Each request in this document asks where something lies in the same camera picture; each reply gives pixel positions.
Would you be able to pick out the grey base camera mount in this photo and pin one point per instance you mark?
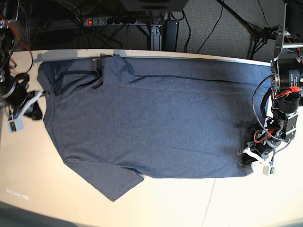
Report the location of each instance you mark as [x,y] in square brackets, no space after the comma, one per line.
[154,5]

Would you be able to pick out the black power adapter brick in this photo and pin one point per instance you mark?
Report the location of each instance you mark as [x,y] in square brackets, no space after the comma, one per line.
[170,35]

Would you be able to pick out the black tripod stand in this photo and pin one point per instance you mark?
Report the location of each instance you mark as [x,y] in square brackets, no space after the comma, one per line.
[260,36]

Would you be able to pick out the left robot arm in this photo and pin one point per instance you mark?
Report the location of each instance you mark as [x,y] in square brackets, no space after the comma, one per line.
[281,101]

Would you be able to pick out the black box under table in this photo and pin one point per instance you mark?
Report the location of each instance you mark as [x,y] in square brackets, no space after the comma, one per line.
[53,37]

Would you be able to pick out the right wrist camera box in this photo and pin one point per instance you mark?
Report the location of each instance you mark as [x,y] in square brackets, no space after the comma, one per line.
[15,125]

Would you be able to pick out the blue-grey T-shirt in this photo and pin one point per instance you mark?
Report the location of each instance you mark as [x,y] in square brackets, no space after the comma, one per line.
[115,120]

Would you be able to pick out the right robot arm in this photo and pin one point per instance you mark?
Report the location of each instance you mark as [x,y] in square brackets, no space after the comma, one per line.
[10,39]

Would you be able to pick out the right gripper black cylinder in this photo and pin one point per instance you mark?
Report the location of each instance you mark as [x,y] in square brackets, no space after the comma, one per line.
[13,91]

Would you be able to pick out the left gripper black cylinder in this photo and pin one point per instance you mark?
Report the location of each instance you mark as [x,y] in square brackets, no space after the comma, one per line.
[258,148]

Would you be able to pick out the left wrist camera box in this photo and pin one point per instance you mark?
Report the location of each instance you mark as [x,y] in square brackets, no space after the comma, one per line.
[263,168]

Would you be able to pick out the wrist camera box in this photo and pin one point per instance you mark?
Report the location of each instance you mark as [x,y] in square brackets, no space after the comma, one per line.
[15,125]
[263,168]

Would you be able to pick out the aluminium frame post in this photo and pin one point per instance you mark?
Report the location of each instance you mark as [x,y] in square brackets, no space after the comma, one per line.
[156,37]

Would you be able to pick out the white power strip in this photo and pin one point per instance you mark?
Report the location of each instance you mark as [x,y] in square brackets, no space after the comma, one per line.
[110,21]

